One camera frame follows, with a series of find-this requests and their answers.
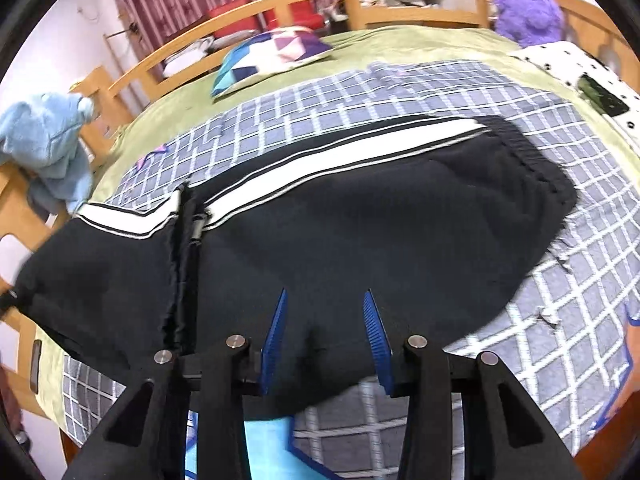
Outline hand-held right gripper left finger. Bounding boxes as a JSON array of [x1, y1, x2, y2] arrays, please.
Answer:
[[62, 288, 290, 480]]

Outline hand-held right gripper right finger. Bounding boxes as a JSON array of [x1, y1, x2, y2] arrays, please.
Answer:
[[362, 290, 586, 480]]

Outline black pants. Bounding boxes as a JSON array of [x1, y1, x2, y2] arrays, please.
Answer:
[[15, 115, 578, 421]]

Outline black phone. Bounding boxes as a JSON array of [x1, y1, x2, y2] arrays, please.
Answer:
[[29, 339, 43, 395]]

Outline light blue plush blanket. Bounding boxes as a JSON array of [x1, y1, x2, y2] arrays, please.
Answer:
[[0, 91, 96, 213]]

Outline grey checked blanket blue stars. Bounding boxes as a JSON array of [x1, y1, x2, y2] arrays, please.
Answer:
[[62, 59, 640, 480]]

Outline geometric pattern pillow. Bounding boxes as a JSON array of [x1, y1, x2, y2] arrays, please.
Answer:
[[211, 27, 333, 98]]

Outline green bed sheet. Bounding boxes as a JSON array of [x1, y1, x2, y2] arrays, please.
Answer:
[[32, 25, 640, 436]]

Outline red chair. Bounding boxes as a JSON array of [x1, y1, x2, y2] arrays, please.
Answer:
[[259, 0, 326, 31], [205, 0, 257, 38]]

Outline dark phone with green case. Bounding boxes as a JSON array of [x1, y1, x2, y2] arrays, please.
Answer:
[[577, 74, 630, 117]]

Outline white flower print pillow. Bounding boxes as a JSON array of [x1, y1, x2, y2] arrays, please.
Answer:
[[507, 41, 640, 158]]

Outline purple plush toy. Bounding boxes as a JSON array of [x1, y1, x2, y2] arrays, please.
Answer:
[[492, 0, 566, 48]]

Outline wooden bed frame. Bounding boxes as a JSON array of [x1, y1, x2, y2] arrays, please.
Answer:
[[0, 0, 640, 466]]

